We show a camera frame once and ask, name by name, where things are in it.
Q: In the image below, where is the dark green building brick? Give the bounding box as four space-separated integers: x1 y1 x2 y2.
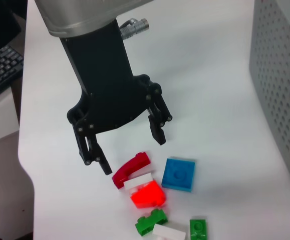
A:
189 218 209 240

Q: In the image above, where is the left gripper cable with plug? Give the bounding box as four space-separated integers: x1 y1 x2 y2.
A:
119 16 151 41

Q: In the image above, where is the white and red building brick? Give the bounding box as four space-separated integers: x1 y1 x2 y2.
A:
123 171 156 195

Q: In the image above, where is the white side desk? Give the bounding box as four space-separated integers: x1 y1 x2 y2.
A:
0 72 23 146

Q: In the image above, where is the red curved building brick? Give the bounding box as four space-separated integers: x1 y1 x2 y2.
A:
111 151 151 190

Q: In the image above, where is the grey-green perforated storage bin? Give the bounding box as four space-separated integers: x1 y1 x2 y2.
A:
248 0 290 210

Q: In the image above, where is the blue flat building brick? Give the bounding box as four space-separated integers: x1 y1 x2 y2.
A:
161 157 198 193

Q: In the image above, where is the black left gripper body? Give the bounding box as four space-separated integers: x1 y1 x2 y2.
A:
59 18 161 135

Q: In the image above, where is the orange-red sloped building brick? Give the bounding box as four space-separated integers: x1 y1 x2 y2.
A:
130 180 167 210

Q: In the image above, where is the green stepped building brick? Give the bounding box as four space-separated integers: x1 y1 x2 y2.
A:
134 209 169 237

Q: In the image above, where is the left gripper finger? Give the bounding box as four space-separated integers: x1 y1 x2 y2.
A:
67 109 113 176
144 82 173 146

